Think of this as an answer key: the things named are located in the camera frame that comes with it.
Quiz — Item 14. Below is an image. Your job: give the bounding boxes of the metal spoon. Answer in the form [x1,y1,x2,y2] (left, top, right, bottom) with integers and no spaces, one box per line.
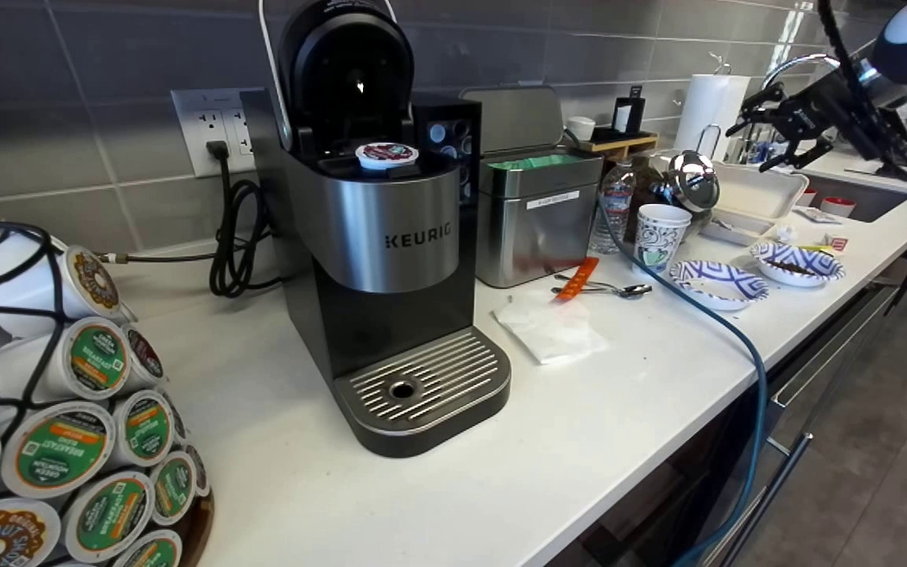
[548,268,656,301]

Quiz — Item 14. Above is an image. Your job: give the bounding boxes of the dark cabinet door handle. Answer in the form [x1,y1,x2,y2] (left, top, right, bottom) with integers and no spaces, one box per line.
[719,428,819,567]

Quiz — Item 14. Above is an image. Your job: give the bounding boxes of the black wire pod carousel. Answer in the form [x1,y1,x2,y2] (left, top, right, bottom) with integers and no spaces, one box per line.
[0,216,219,567]

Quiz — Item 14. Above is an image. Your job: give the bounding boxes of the white paper towel roll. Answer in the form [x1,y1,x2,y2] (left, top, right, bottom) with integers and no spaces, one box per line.
[674,72,753,166]

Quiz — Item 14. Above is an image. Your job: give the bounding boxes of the green lid coffee pod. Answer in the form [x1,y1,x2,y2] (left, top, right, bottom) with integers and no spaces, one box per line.
[186,442,214,499]
[0,312,135,403]
[149,447,202,530]
[107,526,186,567]
[0,397,121,499]
[61,467,159,567]
[109,388,182,472]

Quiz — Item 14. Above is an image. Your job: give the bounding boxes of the silver metal tin box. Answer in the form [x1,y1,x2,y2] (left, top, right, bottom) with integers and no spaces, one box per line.
[477,151,604,290]

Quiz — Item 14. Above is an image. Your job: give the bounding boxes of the grey metal box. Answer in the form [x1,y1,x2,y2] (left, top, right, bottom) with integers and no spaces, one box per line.
[462,85,567,161]

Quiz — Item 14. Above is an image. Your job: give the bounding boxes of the long silver drawer handle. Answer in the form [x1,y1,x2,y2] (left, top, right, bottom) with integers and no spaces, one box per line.
[769,279,905,412]

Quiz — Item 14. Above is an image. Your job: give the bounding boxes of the orange handled tool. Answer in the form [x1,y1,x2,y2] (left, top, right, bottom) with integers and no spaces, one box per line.
[552,254,604,305]

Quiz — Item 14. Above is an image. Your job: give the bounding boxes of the black coiled power cord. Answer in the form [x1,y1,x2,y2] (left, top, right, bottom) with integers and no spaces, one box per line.
[205,138,290,298]

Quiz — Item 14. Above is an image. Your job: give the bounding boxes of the white pod in coffee maker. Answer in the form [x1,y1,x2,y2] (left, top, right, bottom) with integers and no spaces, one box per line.
[353,138,422,174]

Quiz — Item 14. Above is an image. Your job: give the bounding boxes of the sink basin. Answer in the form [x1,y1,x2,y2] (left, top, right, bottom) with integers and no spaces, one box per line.
[802,171,907,226]

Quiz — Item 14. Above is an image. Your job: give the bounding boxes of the patterned paper cup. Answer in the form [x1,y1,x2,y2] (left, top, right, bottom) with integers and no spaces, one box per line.
[634,201,695,275]

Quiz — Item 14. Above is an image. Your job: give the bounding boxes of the small white cup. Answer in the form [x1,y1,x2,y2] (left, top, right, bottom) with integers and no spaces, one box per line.
[564,113,598,148]

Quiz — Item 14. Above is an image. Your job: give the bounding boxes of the white wall outlet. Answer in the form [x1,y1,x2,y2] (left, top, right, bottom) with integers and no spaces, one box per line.
[167,85,257,179]

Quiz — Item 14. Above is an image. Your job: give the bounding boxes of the white paper napkin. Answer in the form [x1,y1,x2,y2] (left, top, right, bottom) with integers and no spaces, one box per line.
[492,290,612,369]

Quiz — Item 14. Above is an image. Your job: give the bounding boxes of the black bottle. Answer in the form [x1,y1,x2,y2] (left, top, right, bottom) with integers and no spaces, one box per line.
[612,85,648,138]

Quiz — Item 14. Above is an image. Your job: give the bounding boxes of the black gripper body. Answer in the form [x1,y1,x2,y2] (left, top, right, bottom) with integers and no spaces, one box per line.
[784,68,869,148]

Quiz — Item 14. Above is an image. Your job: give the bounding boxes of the wooden holder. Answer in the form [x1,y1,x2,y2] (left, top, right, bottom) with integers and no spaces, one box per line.
[584,128,657,161]

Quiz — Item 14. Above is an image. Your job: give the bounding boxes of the Keurig coffee maker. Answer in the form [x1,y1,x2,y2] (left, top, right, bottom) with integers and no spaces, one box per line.
[254,0,515,460]

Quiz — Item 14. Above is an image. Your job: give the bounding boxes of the white takeout container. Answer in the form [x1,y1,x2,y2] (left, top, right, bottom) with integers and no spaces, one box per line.
[695,161,812,250]

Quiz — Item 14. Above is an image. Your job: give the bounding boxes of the blue cable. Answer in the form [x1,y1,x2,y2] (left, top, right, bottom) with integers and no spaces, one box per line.
[592,201,776,567]

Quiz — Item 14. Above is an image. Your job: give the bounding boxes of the dark red lid coffee pod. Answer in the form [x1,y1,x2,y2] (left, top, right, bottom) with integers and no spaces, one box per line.
[124,323,170,388]

